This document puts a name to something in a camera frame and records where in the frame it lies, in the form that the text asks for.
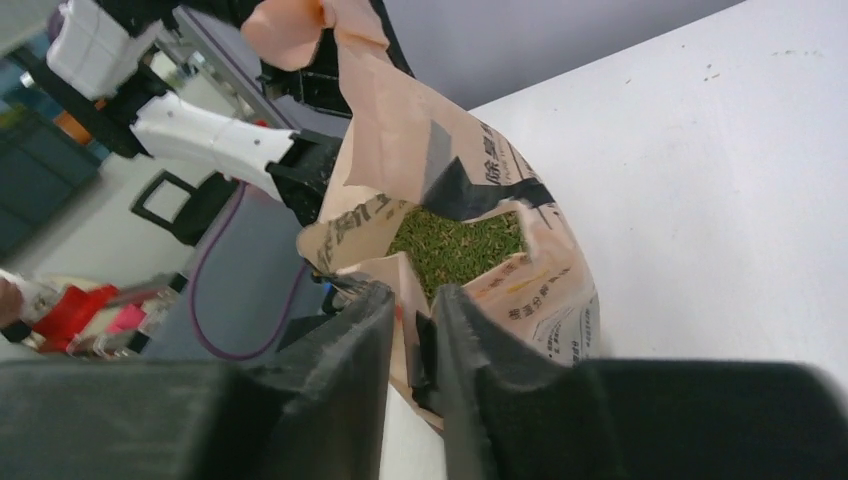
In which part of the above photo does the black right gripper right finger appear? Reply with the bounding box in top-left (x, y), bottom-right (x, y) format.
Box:
top-left (435, 285), bottom-right (847, 479)

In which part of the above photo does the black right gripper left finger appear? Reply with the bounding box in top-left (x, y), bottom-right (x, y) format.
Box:
top-left (1, 282), bottom-right (395, 479)

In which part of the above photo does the beige cat litter bag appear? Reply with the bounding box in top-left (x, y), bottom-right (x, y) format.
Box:
top-left (241, 1), bottom-right (600, 429)

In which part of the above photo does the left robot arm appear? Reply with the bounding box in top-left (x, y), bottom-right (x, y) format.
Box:
top-left (24, 1), bottom-right (352, 226)

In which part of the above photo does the green cat litter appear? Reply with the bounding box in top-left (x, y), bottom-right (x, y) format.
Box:
top-left (388, 208), bottom-right (525, 301)

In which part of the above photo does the black stool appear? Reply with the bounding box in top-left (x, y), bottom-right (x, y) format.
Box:
top-left (130, 169), bottom-right (237, 247)

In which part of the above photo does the red plastic bin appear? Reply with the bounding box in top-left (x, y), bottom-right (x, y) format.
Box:
top-left (33, 285), bottom-right (119, 354)

